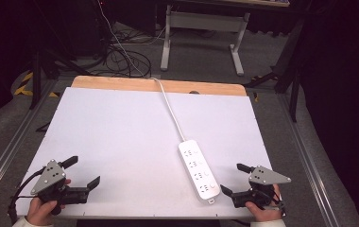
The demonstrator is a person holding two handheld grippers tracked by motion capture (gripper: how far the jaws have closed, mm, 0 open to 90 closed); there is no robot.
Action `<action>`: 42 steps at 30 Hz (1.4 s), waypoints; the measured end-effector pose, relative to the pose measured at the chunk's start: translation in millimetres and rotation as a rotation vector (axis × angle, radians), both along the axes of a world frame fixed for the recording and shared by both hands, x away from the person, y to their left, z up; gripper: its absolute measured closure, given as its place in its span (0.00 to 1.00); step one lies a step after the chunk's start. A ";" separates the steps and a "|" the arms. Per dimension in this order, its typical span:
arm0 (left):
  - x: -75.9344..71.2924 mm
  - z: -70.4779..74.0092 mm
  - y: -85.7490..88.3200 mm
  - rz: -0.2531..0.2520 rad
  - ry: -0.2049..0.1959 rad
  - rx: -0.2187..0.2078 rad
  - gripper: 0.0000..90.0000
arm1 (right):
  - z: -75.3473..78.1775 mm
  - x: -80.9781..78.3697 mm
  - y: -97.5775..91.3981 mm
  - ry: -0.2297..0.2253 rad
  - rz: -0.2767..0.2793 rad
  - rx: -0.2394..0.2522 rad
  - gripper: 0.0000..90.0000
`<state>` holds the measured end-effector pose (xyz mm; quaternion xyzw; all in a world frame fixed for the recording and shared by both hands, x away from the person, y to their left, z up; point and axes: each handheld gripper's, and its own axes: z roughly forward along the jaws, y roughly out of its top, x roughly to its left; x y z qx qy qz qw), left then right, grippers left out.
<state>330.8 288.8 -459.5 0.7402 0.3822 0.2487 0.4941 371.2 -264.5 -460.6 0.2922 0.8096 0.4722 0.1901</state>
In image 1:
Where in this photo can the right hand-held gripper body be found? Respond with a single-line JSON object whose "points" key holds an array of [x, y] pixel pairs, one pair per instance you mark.
{"points": [[267, 177]]}

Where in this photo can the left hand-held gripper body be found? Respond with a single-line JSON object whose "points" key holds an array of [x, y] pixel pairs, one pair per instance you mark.
{"points": [[48, 177]]}

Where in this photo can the white power strip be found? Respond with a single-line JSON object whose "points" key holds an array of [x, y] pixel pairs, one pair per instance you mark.
{"points": [[199, 172]]}

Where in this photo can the person's left hand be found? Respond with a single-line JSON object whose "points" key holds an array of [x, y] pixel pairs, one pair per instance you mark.
{"points": [[40, 212]]}

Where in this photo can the person's right hand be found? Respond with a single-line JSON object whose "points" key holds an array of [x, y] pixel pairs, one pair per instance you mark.
{"points": [[265, 215]]}

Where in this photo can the white board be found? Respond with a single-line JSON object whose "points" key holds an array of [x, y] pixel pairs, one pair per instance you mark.
{"points": [[111, 132]]}

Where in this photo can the yellow and black tape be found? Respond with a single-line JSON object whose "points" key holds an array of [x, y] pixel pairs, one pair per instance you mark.
{"points": [[25, 85]]}

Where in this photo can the black stand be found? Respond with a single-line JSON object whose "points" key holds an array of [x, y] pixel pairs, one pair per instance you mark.
{"points": [[289, 72], [36, 75]]}

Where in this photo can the wooden table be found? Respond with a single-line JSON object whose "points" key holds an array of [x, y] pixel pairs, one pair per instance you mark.
{"points": [[121, 83]]}

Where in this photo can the dark equipment case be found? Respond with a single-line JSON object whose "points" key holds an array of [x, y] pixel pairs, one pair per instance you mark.
{"points": [[89, 28]]}

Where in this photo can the white-framed desk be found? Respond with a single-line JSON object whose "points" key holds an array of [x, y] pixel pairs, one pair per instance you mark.
{"points": [[206, 20]]}

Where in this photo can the aluminium rail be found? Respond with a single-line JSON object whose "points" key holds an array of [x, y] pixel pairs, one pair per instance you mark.
{"points": [[310, 164], [9, 148]]}

